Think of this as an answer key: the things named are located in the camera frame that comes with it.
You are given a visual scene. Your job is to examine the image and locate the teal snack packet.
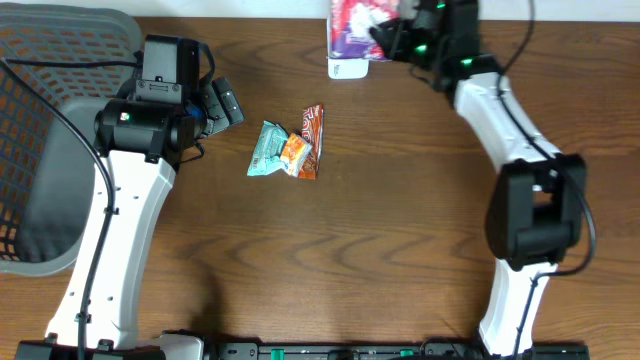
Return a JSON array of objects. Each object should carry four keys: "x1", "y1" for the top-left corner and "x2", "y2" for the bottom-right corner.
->
[{"x1": 247, "y1": 121, "x2": 289, "y2": 176}]

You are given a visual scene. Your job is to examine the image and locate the red purple snack bag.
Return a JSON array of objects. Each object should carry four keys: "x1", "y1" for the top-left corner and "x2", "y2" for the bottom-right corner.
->
[{"x1": 328, "y1": 0, "x2": 402, "y2": 61}]

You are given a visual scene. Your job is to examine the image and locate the red orange patterned snack packet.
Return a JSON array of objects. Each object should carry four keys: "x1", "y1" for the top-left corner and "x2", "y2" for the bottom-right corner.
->
[{"x1": 298, "y1": 104, "x2": 324, "y2": 180}]

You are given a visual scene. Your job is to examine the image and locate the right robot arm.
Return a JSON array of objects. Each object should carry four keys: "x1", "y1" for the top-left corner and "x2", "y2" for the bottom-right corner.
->
[{"x1": 369, "y1": 1, "x2": 594, "y2": 359}]

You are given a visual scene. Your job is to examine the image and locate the small orange snack packet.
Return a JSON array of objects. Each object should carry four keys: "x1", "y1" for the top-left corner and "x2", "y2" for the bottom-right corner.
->
[{"x1": 280, "y1": 133, "x2": 312, "y2": 177}]

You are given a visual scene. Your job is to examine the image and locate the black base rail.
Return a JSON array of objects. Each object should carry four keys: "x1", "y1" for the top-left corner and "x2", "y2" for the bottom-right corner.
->
[{"x1": 13, "y1": 331, "x2": 591, "y2": 360}]

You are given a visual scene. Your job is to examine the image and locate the white barcode scanner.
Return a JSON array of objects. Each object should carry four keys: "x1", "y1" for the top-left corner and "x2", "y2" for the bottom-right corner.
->
[{"x1": 327, "y1": 5, "x2": 370, "y2": 80}]

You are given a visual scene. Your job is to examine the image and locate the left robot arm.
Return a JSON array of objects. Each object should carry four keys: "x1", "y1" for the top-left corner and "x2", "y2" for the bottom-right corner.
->
[{"x1": 16, "y1": 35, "x2": 244, "y2": 359}]

